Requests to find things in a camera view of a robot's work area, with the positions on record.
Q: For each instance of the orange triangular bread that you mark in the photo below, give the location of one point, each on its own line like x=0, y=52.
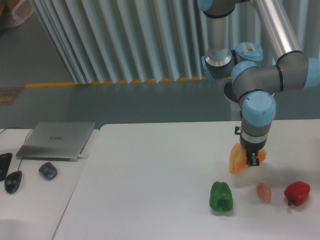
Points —
x=238, y=160

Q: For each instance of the green bell pepper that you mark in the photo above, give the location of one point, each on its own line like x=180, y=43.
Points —
x=221, y=199

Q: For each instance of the brown egg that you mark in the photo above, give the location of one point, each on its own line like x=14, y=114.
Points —
x=264, y=192

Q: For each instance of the dark earbuds case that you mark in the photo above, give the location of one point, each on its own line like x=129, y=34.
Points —
x=48, y=171

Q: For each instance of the black computer mouse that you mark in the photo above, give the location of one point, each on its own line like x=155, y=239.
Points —
x=12, y=181

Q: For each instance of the red bell pepper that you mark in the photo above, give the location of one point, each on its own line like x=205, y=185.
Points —
x=297, y=193

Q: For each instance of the black keyboard edge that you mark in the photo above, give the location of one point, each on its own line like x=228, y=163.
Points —
x=5, y=161

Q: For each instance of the white laptop cable plug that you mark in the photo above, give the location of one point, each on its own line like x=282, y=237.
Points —
x=83, y=156

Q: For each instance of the white pleated curtain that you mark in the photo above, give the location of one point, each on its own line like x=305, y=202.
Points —
x=128, y=40

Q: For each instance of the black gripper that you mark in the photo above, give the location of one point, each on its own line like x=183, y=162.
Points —
x=250, y=147

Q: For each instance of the silver closed laptop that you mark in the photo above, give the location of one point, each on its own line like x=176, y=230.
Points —
x=58, y=141

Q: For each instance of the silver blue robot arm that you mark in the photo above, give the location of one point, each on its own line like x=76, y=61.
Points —
x=253, y=87

